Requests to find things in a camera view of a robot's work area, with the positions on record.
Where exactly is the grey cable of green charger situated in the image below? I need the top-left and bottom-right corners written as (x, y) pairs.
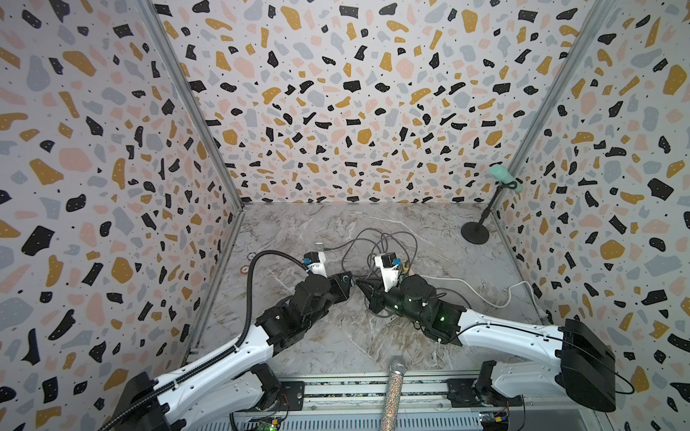
top-left (355, 277), bottom-right (400, 319)

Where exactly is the grey cable of pink charger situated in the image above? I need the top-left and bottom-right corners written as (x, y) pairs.
top-left (322, 227), bottom-right (419, 270)

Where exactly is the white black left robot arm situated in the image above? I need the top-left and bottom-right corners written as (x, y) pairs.
top-left (101, 250), bottom-right (354, 430)

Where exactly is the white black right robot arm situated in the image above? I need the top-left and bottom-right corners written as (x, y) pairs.
top-left (356, 275), bottom-right (620, 413)

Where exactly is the glitter silver microphone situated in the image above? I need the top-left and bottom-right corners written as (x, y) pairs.
top-left (380, 357), bottom-right (407, 431)

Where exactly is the black microphone stand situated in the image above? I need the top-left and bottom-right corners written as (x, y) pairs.
top-left (461, 181), bottom-right (516, 245)

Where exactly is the green microphone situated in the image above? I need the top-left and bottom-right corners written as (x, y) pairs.
top-left (490, 164), bottom-right (523, 193)

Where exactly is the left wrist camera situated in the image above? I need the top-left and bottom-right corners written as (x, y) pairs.
top-left (303, 251), bottom-right (328, 278)

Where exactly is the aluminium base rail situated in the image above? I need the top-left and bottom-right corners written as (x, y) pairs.
top-left (183, 372), bottom-right (612, 430)

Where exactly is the white power strip cord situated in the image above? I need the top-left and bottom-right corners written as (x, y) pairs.
top-left (419, 273), bottom-right (540, 314)

